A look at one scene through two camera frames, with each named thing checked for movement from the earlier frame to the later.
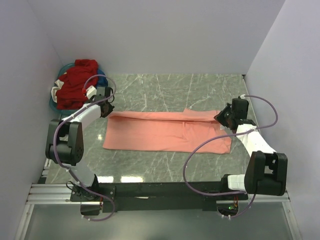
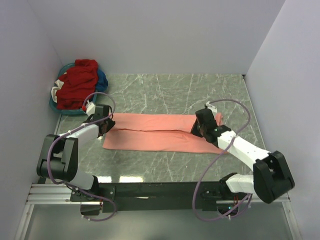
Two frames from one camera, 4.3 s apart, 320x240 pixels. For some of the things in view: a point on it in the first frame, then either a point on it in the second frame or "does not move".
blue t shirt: x=102 y=80 does not move
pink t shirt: x=194 y=131 does not move
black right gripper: x=223 y=116 -> x=200 y=127
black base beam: x=154 y=196 does not move
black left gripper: x=108 y=109 -> x=105 y=125
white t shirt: x=54 y=89 does not move
